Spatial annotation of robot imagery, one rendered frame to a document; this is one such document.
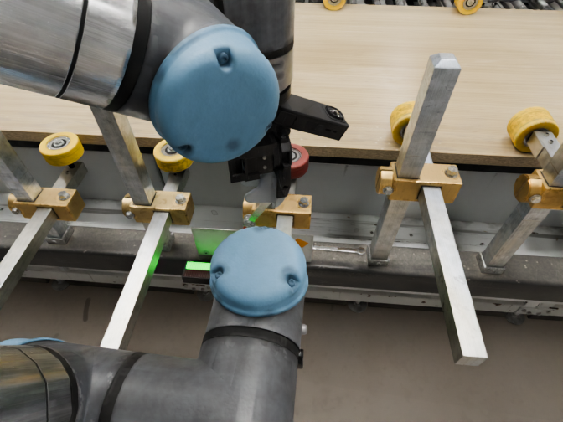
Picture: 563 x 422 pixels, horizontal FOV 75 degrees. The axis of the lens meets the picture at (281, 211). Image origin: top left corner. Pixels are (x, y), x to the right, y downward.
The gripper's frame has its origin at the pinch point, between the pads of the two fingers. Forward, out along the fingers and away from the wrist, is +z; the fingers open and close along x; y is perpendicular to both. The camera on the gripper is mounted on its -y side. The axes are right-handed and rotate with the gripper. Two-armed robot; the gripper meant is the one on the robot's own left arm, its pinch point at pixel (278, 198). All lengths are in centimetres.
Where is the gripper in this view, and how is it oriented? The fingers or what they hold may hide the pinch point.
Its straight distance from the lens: 56.9
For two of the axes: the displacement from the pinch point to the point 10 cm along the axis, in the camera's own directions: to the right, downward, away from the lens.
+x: 2.7, 7.3, -6.3
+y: -9.6, 2.0, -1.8
